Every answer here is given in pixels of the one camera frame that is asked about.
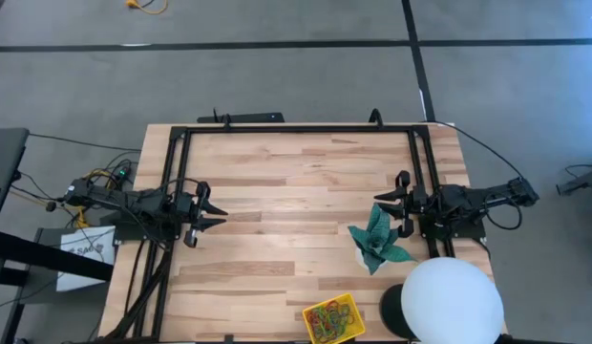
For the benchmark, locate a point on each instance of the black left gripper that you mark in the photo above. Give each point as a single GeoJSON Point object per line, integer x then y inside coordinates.
{"type": "Point", "coordinates": [188, 210]}

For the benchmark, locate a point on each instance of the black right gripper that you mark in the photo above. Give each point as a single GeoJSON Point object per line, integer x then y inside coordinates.
{"type": "Point", "coordinates": [415, 205]}

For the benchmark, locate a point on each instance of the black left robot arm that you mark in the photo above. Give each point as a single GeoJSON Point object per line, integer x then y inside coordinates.
{"type": "Point", "coordinates": [133, 203]}

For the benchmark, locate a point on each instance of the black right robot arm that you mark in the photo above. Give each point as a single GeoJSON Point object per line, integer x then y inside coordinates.
{"type": "Point", "coordinates": [463, 203]}

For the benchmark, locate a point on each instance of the green artificial plant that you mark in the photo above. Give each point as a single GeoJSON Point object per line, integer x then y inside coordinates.
{"type": "Point", "coordinates": [379, 239]}

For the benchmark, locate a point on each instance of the white plant pot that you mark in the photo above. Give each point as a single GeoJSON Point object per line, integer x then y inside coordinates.
{"type": "Point", "coordinates": [360, 258]}

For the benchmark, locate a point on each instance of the black power adapter green light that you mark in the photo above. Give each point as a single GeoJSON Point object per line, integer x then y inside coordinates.
{"type": "Point", "coordinates": [121, 172]}

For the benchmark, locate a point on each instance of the black power strip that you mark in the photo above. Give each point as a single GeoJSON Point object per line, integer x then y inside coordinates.
{"type": "Point", "coordinates": [248, 117]}

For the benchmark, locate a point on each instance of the black round lamp base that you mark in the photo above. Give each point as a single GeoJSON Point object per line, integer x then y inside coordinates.
{"type": "Point", "coordinates": [390, 310]}

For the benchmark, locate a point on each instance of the white globe lamp shade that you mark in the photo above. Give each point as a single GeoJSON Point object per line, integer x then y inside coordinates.
{"type": "Point", "coordinates": [452, 303]}

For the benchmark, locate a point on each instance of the yellow plastic basket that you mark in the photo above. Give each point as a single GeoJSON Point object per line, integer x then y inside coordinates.
{"type": "Point", "coordinates": [358, 325]}

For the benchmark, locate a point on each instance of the white paper sheet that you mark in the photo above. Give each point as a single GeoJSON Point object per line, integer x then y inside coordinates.
{"type": "Point", "coordinates": [81, 239]}

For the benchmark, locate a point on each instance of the black desk bar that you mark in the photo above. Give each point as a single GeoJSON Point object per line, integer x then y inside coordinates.
{"type": "Point", "coordinates": [48, 255]}

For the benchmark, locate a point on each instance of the grey floor device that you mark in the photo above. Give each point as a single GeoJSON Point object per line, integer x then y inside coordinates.
{"type": "Point", "coordinates": [585, 181]}

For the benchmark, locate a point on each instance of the grey side desk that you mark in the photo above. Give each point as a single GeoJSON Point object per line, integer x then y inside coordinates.
{"type": "Point", "coordinates": [5, 157]}

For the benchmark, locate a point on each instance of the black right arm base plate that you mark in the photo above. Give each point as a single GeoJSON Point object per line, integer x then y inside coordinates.
{"type": "Point", "coordinates": [468, 232]}

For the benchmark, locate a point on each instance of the black metal table frame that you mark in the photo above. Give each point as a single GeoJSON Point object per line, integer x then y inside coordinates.
{"type": "Point", "coordinates": [301, 129]}

